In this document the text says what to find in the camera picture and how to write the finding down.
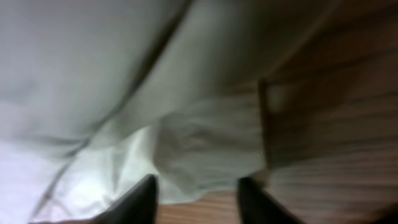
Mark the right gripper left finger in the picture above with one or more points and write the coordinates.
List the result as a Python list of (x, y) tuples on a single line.
[(137, 206)]

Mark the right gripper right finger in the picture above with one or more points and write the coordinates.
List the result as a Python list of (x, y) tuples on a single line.
[(258, 207)]

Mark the beige khaki shorts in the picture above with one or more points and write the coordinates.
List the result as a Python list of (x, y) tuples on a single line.
[(97, 94)]

